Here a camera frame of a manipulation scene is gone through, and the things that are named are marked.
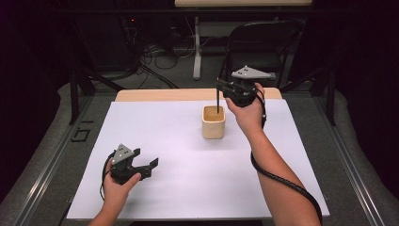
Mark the dark equipment with red light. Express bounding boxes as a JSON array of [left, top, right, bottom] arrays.
[[119, 16, 140, 65]]

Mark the black folding chair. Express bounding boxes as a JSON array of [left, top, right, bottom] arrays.
[[218, 19, 306, 89]]

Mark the hand-held gripper cable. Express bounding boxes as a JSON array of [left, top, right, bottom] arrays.
[[249, 89, 325, 226], [99, 151, 117, 202]]

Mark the left hand-held gripper cable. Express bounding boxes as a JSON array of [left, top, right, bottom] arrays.
[[99, 151, 117, 202]]

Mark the tangle of black floor cables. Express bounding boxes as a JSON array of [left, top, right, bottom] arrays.
[[135, 40, 181, 89]]

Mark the light wooden table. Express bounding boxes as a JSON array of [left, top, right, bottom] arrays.
[[115, 87, 283, 103]]

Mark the person's right hand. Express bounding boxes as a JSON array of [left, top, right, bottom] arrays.
[[225, 82, 266, 135]]

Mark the light desk top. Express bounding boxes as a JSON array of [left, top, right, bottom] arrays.
[[173, 0, 313, 8]]

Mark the beige square pen holder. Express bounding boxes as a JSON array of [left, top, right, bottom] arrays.
[[201, 105, 227, 140]]

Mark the white paper sheet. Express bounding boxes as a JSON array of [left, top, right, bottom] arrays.
[[66, 99, 330, 220]]

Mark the person's left hand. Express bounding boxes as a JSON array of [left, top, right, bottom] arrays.
[[103, 162, 142, 205]]

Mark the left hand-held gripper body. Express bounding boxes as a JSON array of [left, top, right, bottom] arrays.
[[109, 143, 152, 186]]

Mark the right hand-held gripper cable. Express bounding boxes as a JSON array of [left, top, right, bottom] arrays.
[[249, 89, 325, 226]]

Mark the white desk leg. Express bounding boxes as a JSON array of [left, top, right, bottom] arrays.
[[192, 16, 203, 80]]

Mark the black metal stand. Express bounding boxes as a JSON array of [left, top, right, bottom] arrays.
[[68, 60, 125, 125], [279, 64, 337, 127]]

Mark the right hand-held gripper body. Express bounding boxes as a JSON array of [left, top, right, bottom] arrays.
[[225, 64, 273, 108]]

